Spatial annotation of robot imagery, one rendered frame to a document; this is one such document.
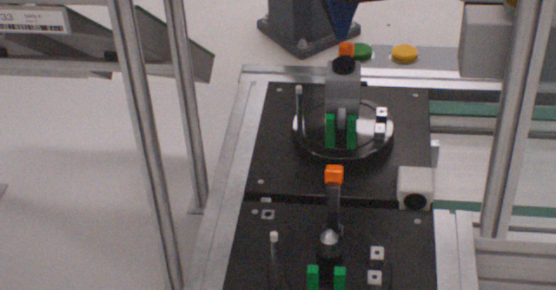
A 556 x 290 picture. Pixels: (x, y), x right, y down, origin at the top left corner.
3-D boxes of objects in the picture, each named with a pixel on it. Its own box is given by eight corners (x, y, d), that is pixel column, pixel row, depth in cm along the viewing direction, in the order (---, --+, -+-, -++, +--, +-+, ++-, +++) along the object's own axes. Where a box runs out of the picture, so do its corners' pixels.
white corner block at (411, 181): (395, 187, 104) (397, 164, 101) (431, 188, 103) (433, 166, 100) (395, 212, 100) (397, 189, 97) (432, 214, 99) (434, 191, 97)
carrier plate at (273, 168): (268, 92, 121) (268, 81, 119) (427, 98, 118) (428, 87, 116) (244, 202, 102) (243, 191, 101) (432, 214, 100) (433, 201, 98)
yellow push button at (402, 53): (391, 53, 127) (392, 42, 126) (416, 54, 127) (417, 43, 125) (391, 67, 124) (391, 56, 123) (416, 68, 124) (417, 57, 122)
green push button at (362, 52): (347, 51, 128) (347, 42, 127) (372, 52, 127) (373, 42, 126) (346, 66, 125) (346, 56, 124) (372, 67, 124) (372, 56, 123)
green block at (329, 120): (326, 142, 105) (326, 113, 102) (334, 142, 105) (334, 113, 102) (325, 148, 104) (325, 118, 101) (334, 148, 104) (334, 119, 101)
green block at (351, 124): (347, 143, 105) (347, 114, 101) (355, 143, 104) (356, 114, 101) (346, 149, 104) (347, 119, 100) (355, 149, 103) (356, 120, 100)
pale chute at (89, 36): (129, 72, 120) (135, 43, 120) (210, 84, 117) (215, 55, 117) (29, 29, 93) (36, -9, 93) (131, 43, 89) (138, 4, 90)
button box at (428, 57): (339, 72, 133) (339, 41, 129) (466, 76, 130) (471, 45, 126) (335, 97, 127) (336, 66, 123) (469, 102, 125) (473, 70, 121)
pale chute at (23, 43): (34, 68, 122) (40, 40, 122) (112, 80, 118) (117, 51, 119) (-92, 24, 94) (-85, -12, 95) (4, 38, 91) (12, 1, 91)
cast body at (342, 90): (327, 90, 108) (327, 47, 103) (360, 91, 107) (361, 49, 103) (323, 128, 102) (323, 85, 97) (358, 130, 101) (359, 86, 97)
